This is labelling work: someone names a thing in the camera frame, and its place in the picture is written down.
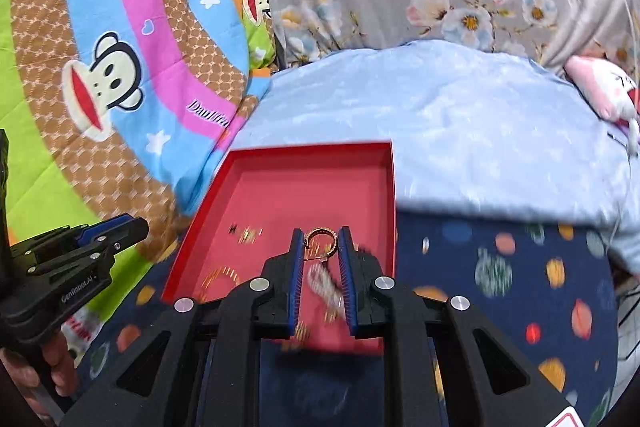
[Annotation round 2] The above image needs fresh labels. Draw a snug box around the gold hoop earring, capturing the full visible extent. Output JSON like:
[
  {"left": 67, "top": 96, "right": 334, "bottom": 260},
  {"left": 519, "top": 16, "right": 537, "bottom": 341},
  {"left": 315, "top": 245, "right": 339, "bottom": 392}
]
[{"left": 304, "top": 228, "right": 337, "bottom": 262}]

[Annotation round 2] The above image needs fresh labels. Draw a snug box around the white pearl bracelet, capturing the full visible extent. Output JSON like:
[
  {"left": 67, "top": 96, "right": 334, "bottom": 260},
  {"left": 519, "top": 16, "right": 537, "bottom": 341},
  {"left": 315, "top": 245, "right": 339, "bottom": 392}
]
[{"left": 305, "top": 261, "right": 347, "bottom": 323}]

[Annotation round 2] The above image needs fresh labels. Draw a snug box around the gold clover pendant necklace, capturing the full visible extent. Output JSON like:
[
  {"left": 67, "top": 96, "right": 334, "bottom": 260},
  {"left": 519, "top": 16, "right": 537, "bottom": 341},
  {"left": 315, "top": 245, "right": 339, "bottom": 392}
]
[{"left": 226, "top": 222, "right": 266, "bottom": 245}]

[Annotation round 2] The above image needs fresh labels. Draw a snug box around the gold chain bracelet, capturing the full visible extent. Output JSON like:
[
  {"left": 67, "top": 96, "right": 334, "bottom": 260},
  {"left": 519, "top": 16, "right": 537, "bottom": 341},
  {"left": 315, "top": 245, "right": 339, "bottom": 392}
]
[{"left": 199, "top": 264, "right": 242, "bottom": 301}]

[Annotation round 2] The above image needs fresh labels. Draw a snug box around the left hand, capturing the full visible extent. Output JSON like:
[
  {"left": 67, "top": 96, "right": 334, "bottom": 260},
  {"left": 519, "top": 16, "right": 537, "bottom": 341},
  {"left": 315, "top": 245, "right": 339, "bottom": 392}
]
[{"left": 0, "top": 328, "right": 80, "bottom": 417}]

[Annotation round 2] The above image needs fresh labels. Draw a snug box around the red shallow box tray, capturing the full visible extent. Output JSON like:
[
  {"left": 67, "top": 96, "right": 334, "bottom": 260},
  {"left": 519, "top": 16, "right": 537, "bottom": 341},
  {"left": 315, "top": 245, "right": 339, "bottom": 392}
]
[{"left": 160, "top": 141, "right": 399, "bottom": 356}]

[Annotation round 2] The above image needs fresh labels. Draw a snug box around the small earring on sheet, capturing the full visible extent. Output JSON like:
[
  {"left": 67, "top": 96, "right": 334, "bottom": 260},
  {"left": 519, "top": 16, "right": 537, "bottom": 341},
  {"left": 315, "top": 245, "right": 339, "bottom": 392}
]
[{"left": 421, "top": 237, "right": 430, "bottom": 255}]

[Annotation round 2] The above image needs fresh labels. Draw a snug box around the light blue pillow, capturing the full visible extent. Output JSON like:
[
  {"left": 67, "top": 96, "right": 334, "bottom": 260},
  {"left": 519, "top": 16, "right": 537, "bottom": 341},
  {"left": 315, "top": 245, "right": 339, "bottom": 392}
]
[{"left": 232, "top": 40, "right": 639, "bottom": 273}]

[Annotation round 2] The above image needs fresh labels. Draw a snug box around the colourful monkey cartoon quilt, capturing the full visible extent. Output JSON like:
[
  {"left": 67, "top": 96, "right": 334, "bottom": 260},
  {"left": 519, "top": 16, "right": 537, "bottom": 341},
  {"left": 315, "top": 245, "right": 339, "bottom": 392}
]
[{"left": 0, "top": 0, "right": 277, "bottom": 358}]

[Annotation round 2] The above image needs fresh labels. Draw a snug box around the navy planet print sheet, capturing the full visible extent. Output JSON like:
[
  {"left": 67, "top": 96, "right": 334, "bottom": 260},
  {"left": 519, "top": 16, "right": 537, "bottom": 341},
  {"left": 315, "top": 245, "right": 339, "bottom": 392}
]
[{"left": 79, "top": 211, "right": 618, "bottom": 426}]

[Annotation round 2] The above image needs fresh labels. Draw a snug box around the pink cartoon plush pillow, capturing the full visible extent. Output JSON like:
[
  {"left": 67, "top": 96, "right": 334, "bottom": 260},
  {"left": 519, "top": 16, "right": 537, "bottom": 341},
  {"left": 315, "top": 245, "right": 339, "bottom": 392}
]
[{"left": 564, "top": 56, "right": 639, "bottom": 124}]

